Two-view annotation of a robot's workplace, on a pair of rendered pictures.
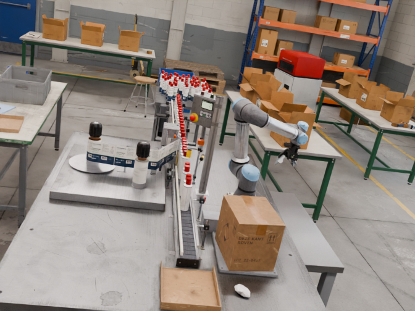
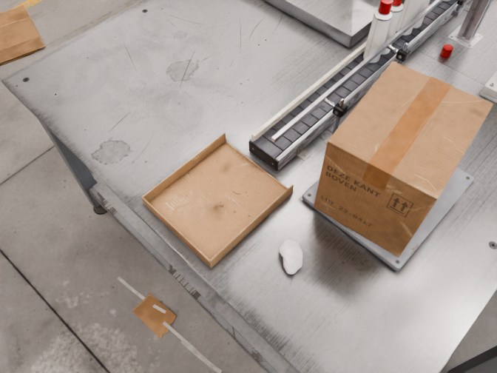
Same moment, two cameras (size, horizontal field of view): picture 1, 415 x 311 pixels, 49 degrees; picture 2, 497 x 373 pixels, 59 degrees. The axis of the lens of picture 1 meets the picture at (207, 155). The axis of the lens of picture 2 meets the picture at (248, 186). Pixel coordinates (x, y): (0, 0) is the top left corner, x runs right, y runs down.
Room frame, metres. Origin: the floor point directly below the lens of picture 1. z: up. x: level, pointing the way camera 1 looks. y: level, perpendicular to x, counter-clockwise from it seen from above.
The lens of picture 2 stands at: (1.47, -0.57, 1.82)
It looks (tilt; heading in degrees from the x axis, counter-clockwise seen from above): 57 degrees down; 55
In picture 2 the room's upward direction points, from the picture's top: 2 degrees counter-clockwise
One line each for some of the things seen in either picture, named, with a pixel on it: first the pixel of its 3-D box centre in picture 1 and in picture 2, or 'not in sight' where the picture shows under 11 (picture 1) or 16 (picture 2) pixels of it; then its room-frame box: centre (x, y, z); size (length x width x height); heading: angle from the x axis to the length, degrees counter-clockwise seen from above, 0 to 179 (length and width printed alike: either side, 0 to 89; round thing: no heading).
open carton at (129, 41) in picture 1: (130, 39); not in sight; (8.17, 1.70, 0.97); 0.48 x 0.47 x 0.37; 14
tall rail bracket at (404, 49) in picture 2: (197, 206); (393, 62); (2.43, 0.00, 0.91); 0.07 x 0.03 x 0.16; 99
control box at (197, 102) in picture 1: (205, 110); not in sight; (2.86, 0.06, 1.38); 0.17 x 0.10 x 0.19; 64
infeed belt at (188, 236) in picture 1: (181, 189); (424, 17); (2.74, 0.13, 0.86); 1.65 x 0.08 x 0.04; 9
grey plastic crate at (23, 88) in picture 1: (26, 84); not in sight; (4.33, 1.86, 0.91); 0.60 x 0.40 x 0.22; 15
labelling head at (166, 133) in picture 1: (170, 143); not in sight; (3.14, 0.29, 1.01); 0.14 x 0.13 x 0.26; 9
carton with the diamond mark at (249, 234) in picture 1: (247, 232); (396, 160); (2.11, -0.28, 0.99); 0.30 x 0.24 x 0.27; 17
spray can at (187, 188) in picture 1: (186, 194); (378, 31); (2.42, 0.08, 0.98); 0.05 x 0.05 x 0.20
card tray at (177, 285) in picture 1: (189, 286); (218, 195); (1.76, -0.03, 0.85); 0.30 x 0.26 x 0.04; 9
